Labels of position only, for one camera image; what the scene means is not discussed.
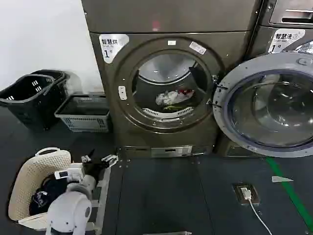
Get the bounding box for round glass dryer door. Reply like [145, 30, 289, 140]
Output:
[211, 52, 313, 158]

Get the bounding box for green floor tape stripe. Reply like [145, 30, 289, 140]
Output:
[265, 156, 313, 235]

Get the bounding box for black plastic basket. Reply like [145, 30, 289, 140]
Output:
[30, 69, 71, 130]
[0, 74, 56, 133]

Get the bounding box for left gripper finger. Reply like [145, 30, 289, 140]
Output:
[101, 153, 120, 168]
[81, 148, 96, 164]

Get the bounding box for dark clothes with print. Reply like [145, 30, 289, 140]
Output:
[29, 172, 82, 216]

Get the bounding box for white crumpled cloth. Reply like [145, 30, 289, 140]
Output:
[156, 90, 182, 106]

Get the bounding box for metal floor socket box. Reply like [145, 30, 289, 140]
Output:
[232, 182, 261, 206]

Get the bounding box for grey washer machine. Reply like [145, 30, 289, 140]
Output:
[248, 0, 313, 158]

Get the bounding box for cream perforated laundry basket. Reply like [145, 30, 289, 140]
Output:
[8, 147, 73, 224]

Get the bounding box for grey dryer machine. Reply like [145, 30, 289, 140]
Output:
[80, 0, 265, 158]

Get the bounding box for white dryer number label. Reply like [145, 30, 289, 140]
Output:
[98, 34, 130, 65]

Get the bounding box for red cloth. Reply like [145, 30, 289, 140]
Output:
[178, 88, 196, 99]

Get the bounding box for white lint filter grille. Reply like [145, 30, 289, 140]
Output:
[141, 106, 194, 120]

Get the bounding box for pale triangular floor sticker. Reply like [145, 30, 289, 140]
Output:
[271, 176, 294, 183]

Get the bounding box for grey plastic crate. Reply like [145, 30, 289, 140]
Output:
[54, 92, 111, 134]

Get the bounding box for white power cable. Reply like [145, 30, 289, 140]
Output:
[247, 197, 274, 235]

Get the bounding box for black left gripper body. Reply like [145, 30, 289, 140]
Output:
[84, 158, 109, 181]

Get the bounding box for yellow-green cloth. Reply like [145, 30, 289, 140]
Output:
[163, 103, 187, 110]

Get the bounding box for white power plug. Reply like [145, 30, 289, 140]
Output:
[240, 187, 252, 200]

